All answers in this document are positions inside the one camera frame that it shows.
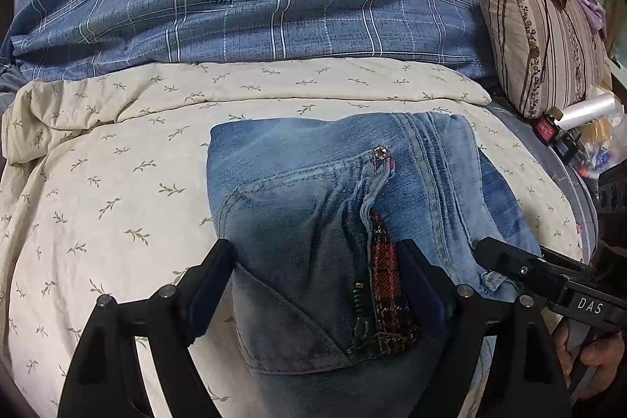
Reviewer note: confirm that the dark red small bottle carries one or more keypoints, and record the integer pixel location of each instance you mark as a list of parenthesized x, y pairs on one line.
[(546, 129)]

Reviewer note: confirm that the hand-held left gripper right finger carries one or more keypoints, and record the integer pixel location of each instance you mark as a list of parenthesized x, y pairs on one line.
[(423, 295)]

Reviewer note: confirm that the small orange and white bottle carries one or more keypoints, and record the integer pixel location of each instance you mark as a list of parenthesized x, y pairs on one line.
[(595, 158)]

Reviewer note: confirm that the cream leaf-print quilt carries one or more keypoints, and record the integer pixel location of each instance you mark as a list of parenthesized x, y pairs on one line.
[(122, 163)]

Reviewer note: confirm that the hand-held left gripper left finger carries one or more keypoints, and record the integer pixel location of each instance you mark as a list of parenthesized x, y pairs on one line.
[(210, 295)]

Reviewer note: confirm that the blue denim pants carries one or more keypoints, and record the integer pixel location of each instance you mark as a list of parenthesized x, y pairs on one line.
[(294, 212)]

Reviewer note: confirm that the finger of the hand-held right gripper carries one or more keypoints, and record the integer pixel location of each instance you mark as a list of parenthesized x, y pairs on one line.
[(509, 266)]

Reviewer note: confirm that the person's right hand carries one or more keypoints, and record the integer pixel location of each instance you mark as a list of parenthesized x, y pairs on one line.
[(602, 359)]

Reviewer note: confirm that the white plastic roll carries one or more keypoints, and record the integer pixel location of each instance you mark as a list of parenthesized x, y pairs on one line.
[(588, 109)]

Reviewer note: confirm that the black box with blue label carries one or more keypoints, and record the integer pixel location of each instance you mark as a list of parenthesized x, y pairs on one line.
[(568, 148)]

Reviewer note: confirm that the striped beige pillow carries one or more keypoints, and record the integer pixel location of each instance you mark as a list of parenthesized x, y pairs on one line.
[(539, 55)]

